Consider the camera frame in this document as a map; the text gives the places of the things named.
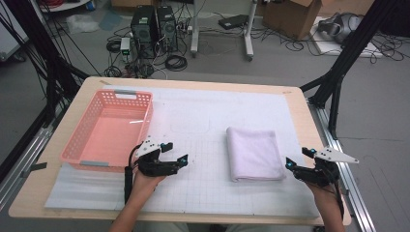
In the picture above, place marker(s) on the white cabinet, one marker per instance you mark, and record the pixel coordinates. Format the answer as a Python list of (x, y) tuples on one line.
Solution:
[(9, 35)]

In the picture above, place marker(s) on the person's left hand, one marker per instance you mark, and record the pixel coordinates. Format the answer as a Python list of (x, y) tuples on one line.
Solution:
[(145, 185)]

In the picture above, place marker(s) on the white metal stand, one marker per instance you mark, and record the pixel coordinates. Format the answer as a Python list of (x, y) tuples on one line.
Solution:
[(195, 32)]

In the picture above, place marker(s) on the brown cardboard box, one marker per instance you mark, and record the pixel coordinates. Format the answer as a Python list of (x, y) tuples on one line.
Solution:
[(290, 17)]

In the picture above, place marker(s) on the lilac printed towel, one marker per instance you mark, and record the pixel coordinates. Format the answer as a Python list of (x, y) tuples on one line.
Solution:
[(254, 154)]

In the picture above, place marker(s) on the white grid mat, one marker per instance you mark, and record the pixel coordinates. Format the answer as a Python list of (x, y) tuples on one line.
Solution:
[(199, 109)]

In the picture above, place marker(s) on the blue plastic film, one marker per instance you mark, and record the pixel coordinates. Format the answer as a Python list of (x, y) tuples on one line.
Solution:
[(111, 21)]

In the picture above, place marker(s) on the aluminium rail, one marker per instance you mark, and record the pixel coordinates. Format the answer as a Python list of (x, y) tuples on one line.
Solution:
[(335, 135), (22, 161)]

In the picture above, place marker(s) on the grey foam sheet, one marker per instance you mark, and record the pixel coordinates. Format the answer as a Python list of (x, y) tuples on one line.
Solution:
[(83, 190)]

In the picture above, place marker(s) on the white floor board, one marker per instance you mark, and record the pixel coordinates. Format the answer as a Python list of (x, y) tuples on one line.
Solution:
[(325, 46)]

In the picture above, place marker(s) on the black computer tower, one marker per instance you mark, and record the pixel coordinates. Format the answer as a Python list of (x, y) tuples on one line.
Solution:
[(143, 30), (167, 29)]

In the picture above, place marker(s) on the grey rounded device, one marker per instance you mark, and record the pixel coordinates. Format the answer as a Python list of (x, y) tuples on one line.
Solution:
[(338, 27)]

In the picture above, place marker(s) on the black metal frame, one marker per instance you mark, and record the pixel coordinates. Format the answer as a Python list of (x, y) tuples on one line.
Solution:
[(348, 54), (42, 54)]

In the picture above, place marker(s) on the clear plastic bag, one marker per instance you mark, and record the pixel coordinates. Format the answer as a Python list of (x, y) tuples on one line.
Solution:
[(82, 23)]

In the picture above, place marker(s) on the small white power box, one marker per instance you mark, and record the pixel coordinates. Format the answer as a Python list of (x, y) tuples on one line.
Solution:
[(125, 46)]

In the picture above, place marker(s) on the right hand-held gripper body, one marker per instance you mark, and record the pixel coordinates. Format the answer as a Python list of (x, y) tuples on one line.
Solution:
[(322, 175)]

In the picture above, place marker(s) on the pink plastic basket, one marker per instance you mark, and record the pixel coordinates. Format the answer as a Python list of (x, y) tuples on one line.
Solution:
[(96, 103)]

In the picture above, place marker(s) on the black flat device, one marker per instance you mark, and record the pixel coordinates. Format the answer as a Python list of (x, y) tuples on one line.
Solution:
[(232, 21)]

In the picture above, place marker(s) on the person's grey clothing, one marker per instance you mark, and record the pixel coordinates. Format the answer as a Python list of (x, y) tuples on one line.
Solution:
[(193, 228)]

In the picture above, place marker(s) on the person's right hand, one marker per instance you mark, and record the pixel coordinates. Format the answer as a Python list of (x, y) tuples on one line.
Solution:
[(325, 196)]

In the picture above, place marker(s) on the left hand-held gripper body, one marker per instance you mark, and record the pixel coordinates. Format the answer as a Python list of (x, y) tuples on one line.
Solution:
[(150, 166)]

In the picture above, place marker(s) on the round white table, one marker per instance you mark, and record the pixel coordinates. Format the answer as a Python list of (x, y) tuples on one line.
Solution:
[(67, 5)]

